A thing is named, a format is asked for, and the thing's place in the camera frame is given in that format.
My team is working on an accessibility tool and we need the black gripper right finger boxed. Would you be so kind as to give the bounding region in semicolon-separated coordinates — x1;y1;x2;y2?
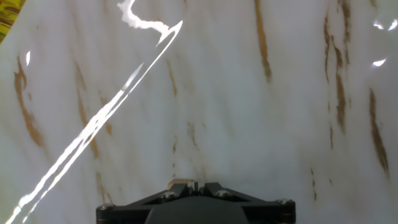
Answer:
197;182;295;224

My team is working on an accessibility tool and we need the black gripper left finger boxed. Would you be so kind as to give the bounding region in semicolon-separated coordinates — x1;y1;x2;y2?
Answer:
95;182;197;224

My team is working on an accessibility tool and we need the yellow green painted mat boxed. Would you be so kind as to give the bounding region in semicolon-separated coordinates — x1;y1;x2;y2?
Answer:
0;0;26;44

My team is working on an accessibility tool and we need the white marble pattern sheet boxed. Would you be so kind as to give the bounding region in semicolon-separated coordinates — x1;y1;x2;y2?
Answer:
0;0;398;224

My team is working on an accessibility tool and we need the small wooden cube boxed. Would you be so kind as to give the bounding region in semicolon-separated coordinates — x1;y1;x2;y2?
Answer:
167;178;194;191

